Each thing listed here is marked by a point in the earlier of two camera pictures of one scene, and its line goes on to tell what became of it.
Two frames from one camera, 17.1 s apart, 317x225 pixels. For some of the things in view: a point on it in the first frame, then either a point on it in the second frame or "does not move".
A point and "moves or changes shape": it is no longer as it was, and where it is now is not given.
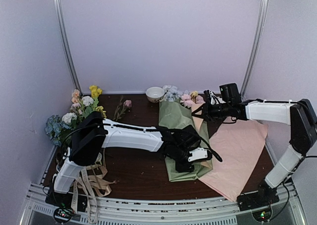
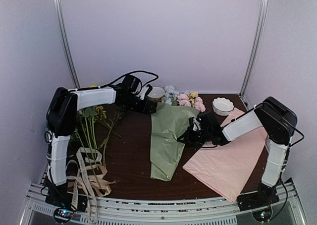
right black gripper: x=204 y=112 to x=187 y=138
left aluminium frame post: x=58 y=6 does not move
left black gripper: x=182 y=168 to x=145 y=108
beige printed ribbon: x=93 y=182 does not move
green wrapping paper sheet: x=172 y=114 moves or changes shape
